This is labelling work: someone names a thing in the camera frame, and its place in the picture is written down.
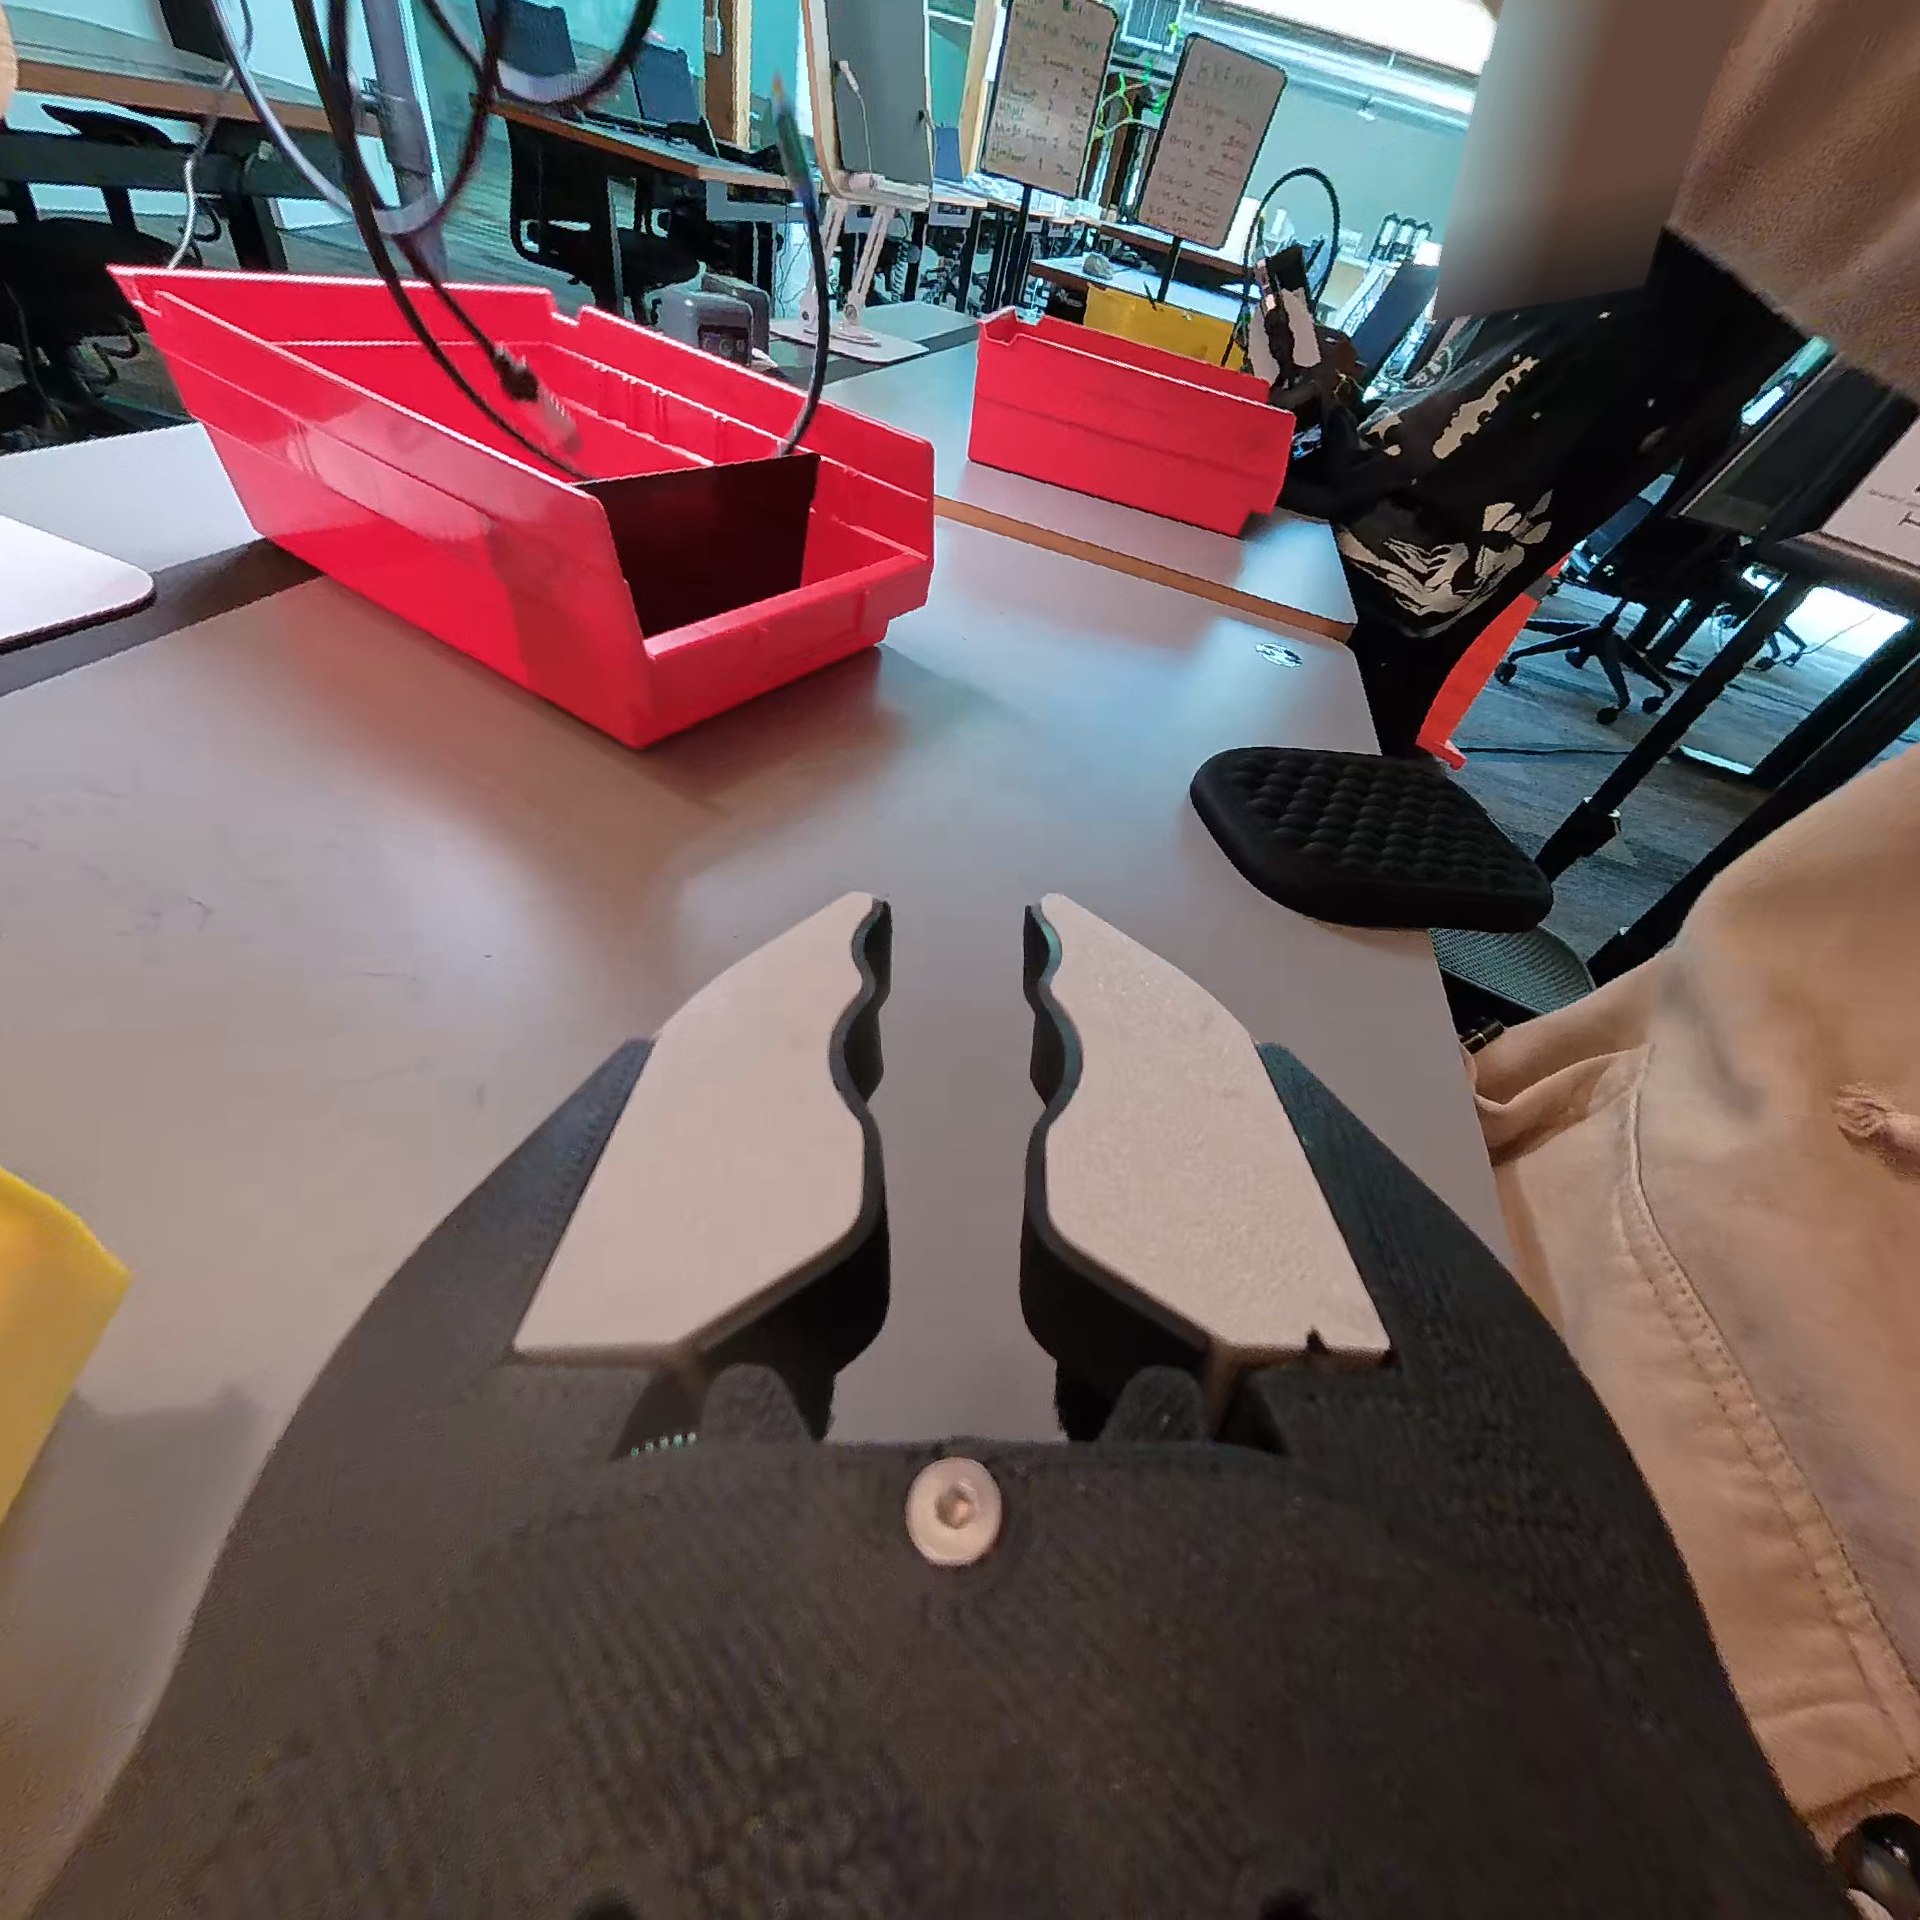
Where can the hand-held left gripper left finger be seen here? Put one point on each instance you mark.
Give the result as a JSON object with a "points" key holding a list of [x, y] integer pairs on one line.
{"points": [[705, 1169]]}

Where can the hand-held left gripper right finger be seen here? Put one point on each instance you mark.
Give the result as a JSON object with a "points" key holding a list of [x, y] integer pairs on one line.
{"points": [[1201, 1169]]}

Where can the black chair armrest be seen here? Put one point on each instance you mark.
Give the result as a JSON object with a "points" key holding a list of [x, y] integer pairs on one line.
{"points": [[1366, 841]]}

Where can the grey mesh office chair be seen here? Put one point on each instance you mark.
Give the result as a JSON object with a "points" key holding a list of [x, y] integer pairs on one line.
{"points": [[1514, 968]]}

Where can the person in beige jacket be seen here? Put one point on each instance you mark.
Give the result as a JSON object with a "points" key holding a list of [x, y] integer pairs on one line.
{"points": [[1726, 1200]]}

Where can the black bin card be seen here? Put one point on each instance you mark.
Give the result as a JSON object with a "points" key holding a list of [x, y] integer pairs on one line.
{"points": [[705, 540]]}

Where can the yellow plastic bin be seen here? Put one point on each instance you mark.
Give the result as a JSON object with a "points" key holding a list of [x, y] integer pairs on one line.
{"points": [[1139, 317], [54, 1335]]}

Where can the black office chair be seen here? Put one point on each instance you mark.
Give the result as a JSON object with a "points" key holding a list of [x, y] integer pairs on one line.
{"points": [[73, 284], [1614, 591], [579, 210]]}

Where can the red plastic bin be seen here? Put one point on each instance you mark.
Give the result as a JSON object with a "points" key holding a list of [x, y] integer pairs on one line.
{"points": [[1108, 426], [375, 479]]}

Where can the small grey device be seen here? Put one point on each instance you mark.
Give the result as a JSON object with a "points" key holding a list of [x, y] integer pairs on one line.
{"points": [[714, 317]]}

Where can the white desk pad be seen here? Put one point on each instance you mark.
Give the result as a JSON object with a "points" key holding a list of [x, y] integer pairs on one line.
{"points": [[58, 578]]}

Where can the handwritten whiteboard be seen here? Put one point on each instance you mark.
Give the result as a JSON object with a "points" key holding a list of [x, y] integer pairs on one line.
{"points": [[1050, 90], [1212, 142]]}

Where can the silver monitor on stand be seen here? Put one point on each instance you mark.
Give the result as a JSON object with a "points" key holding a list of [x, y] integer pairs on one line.
{"points": [[879, 90]]}

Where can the grey metal pole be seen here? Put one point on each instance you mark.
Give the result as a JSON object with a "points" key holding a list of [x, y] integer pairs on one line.
{"points": [[394, 119]]}

